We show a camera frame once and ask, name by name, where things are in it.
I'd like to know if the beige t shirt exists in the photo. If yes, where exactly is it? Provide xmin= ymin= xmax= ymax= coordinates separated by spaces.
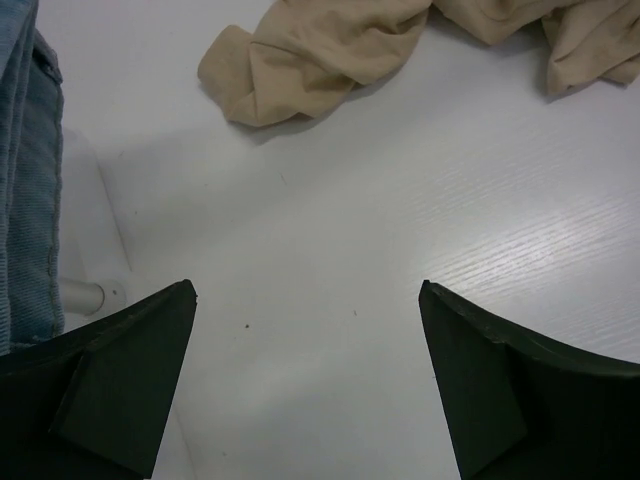
xmin=197 ymin=1 xmax=639 ymax=127

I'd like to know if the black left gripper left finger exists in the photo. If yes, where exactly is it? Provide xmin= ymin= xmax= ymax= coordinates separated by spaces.
xmin=1 ymin=280 xmax=196 ymax=479

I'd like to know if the blue denim cloth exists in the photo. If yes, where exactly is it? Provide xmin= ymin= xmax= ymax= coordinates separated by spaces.
xmin=1 ymin=1 xmax=65 ymax=354

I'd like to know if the white clothes rack frame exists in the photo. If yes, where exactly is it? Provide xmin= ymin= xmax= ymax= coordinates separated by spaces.
xmin=59 ymin=128 xmax=132 ymax=321

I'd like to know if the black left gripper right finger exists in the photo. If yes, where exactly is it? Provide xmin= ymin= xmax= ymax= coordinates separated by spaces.
xmin=419 ymin=281 xmax=639 ymax=479

